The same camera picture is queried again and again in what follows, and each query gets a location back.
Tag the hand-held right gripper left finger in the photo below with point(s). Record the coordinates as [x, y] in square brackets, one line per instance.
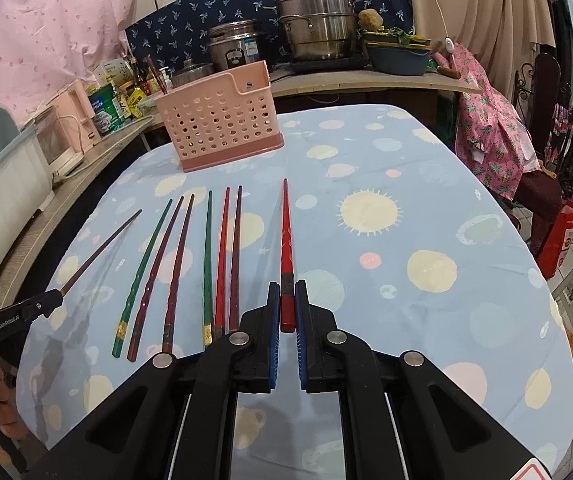
[274, 340]

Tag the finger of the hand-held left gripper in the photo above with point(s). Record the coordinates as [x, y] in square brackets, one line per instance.
[41, 305]

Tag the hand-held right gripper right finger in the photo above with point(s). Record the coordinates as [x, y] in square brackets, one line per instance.
[300, 350]

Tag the dark brown chopstick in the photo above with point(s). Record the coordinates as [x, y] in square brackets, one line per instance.
[101, 251]

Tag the maroon chopstick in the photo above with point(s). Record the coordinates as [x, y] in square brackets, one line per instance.
[162, 260]
[182, 260]
[237, 260]

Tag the red chopstick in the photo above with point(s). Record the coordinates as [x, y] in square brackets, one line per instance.
[223, 260]
[285, 240]

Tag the green chopstick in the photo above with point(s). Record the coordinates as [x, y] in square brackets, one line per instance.
[154, 245]
[209, 260]

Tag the pink perforated utensil basket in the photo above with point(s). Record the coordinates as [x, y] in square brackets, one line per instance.
[216, 120]

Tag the woodgrain side counter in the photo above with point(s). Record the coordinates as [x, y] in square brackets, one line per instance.
[66, 210]

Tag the blue dotted tablecloth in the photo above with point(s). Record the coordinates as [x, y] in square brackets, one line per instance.
[391, 285]

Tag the white blender with clear jar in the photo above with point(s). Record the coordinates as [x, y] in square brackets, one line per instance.
[54, 135]

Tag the pink electric kettle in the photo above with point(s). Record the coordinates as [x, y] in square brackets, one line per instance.
[74, 105]

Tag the green milk powder can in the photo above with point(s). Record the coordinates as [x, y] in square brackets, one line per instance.
[104, 107]

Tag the yellow snack packet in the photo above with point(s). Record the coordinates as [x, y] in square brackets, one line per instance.
[134, 97]

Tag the white green carton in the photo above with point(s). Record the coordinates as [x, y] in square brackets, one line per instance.
[111, 71]

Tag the dark sauce bottle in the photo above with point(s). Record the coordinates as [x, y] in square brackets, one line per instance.
[135, 72]

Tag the small white bottle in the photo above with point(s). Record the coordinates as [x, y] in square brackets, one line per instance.
[165, 80]

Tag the grey back countertop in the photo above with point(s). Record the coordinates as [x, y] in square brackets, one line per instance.
[366, 82]

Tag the small pot with glass lid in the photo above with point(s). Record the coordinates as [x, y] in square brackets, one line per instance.
[191, 72]

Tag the pink dotted sheet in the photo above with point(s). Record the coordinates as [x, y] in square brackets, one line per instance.
[41, 25]

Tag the black induction cooker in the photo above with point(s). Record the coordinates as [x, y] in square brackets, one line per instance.
[326, 64]

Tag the dark iron chair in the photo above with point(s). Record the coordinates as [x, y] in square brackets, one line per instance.
[541, 190]

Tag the red bag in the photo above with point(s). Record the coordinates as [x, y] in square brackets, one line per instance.
[564, 225]

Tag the pink pineapple print garment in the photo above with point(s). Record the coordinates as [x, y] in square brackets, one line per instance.
[486, 125]

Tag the steel rice cooker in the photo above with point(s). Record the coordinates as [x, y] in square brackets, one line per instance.
[236, 45]

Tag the blue plastic basin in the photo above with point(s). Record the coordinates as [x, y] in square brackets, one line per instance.
[396, 60]

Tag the large steel steamer pot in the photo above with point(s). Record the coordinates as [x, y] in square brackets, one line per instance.
[316, 25]

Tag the yellow-green basin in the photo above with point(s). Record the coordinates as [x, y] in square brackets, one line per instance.
[391, 37]

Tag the navy printed cloth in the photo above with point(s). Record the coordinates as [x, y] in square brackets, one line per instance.
[191, 15]

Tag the tan loofah sponge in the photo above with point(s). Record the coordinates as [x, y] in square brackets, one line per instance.
[371, 19]

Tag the beige curtain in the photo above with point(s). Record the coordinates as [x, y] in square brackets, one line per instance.
[491, 10]

